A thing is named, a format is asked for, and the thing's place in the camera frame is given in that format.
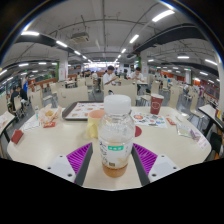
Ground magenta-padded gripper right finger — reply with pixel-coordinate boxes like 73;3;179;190
130;143;181;187

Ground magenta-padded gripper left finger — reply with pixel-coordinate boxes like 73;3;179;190
46;142;94;187

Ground clear tea bottle white cap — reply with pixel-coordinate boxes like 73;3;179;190
97;94;136;178

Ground flat round red coaster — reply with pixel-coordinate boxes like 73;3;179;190
134;125;143;138

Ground small red sauce packet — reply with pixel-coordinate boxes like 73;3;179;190
43;121;57;129
165;117;177;126

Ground printed paper flyer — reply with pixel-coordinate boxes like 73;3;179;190
130;111;168;129

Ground pale yellow mug pink inside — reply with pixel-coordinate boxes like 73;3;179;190
86;109;106;139

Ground clear plastic bag with food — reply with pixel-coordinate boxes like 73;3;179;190
38;103;63;128

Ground red table sign holder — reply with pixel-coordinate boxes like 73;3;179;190
10;129;25;145

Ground red paper cup white lid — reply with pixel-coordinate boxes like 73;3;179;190
149;93;165;116

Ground cream canteen chairs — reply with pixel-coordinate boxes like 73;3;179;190
0;74;221;121

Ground ceiling air conditioner unit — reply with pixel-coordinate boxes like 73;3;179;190
70;31;90;44

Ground ceiling light strips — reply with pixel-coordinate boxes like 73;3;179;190
0;9;219;84

